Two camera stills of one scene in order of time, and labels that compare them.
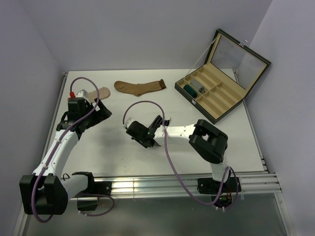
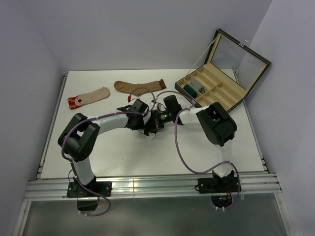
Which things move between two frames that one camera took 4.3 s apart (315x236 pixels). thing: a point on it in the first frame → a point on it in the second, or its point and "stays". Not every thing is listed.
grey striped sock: (199, 87) stays
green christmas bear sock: (190, 90) stays
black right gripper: (138, 140) → (154, 124)
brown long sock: (138, 89) stays
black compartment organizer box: (232, 69) stays
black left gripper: (102, 113) → (140, 126)
